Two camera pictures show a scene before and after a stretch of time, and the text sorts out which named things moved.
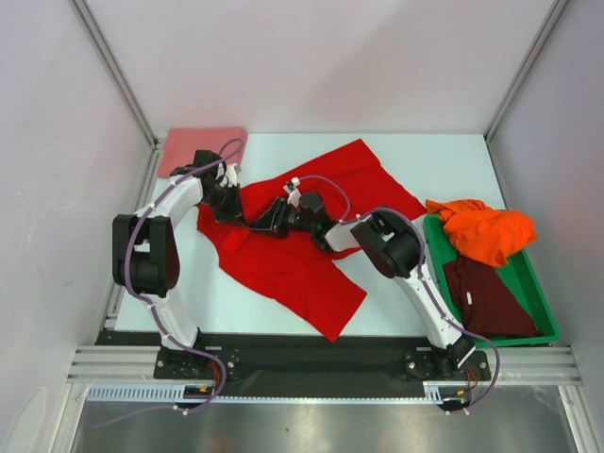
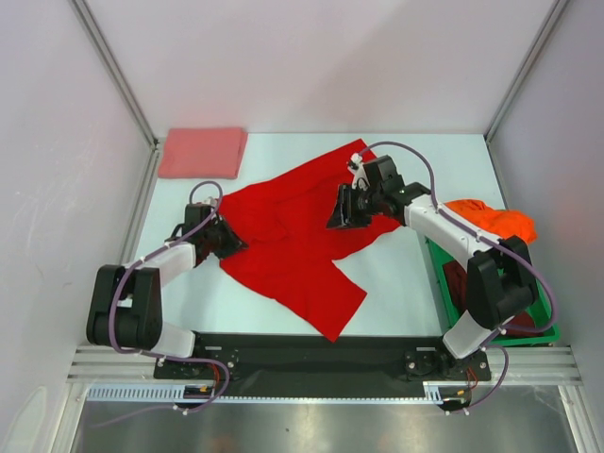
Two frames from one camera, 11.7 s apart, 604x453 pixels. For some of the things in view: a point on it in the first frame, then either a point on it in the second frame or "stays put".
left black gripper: x=234 y=213 to x=233 y=243
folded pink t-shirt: x=183 y=144 stays put
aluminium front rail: x=516 y=365 stays put
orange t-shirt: x=480 y=232 stays put
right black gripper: x=281 y=215 to x=350 y=205
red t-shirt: x=292 y=271 stays put
